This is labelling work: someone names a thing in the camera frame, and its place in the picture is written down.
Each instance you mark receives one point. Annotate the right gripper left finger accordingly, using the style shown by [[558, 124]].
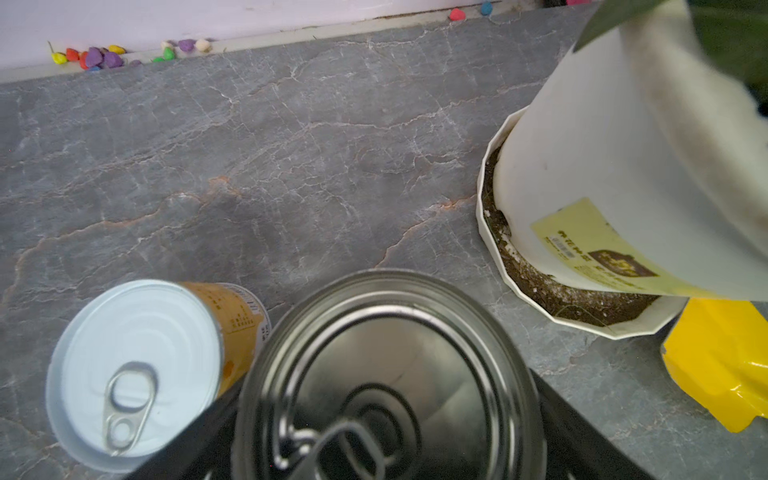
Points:
[[203, 449]]

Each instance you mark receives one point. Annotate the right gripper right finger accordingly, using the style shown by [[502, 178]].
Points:
[[575, 448]]

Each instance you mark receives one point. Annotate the blue soup can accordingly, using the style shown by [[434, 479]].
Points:
[[389, 374]]

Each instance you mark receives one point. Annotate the orange label small can rear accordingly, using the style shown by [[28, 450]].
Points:
[[142, 361]]

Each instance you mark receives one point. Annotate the white plant saucer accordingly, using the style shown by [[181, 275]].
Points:
[[611, 315]]

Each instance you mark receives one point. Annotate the yellow toy shovel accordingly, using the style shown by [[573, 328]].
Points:
[[717, 354]]

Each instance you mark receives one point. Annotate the potted green plant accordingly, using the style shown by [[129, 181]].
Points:
[[641, 167]]

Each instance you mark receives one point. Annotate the coloured beads on edge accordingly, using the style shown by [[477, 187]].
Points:
[[97, 58]]

